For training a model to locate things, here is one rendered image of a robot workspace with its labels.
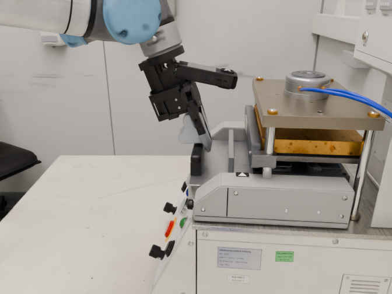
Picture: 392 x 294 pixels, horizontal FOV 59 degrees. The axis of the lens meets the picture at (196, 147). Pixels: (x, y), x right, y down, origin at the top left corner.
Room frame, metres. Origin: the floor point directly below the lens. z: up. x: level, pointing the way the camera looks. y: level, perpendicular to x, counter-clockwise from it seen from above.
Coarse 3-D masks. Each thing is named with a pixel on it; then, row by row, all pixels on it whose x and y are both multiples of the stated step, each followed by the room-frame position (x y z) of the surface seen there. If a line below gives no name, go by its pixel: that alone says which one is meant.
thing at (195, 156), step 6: (198, 144) 0.63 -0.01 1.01; (192, 150) 0.60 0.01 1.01; (198, 150) 0.60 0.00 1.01; (192, 156) 0.57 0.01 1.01; (198, 156) 0.57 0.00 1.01; (192, 162) 0.57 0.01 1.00; (198, 162) 0.57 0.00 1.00; (192, 168) 0.57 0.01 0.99; (198, 168) 0.57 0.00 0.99; (192, 174) 0.57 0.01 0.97; (198, 174) 0.57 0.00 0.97
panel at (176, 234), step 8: (184, 192) 0.74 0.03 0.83; (176, 216) 0.67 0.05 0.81; (184, 216) 0.57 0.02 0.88; (192, 216) 0.51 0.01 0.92; (176, 224) 0.62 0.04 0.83; (184, 224) 0.52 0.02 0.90; (176, 232) 0.57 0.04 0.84; (184, 232) 0.50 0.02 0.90; (168, 240) 0.61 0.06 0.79; (176, 240) 0.53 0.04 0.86; (168, 256) 0.51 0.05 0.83; (160, 264) 0.55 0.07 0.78; (160, 272) 0.51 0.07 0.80; (152, 288) 0.50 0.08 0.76
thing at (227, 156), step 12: (216, 144) 0.72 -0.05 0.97; (228, 144) 0.70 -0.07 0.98; (240, 144) 0.72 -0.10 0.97; (204, 156) 0.66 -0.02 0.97; (216, 156) 0.66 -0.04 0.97; (228, 156) 0.61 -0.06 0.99; (240, 156) 0.66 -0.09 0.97; (204, 168) 0.60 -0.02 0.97; (216, 168) 0.60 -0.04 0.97; (228, 168) 0.57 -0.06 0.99; (240, 168) 0.60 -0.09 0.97; (192, 180) 0.55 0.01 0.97; (204, 180) 0.55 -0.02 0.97; (192, 192) 0.54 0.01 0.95
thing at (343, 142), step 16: (256, 112) 0.68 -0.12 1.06; (288, 128) 0.58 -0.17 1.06; (304, 128) 0.58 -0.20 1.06; (288, 144) 0.53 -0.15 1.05; (304, 144) 0.53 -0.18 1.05; (320, 144) 0.52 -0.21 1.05; (336, 144) 0.52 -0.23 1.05; (352, 144) 0.52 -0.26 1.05; (288, 160) 0.53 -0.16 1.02; (304, 160) 0.53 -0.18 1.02; (320, 160) 0.52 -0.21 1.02; (336, 160) 0.52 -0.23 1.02; (352, 160) 0.52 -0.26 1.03
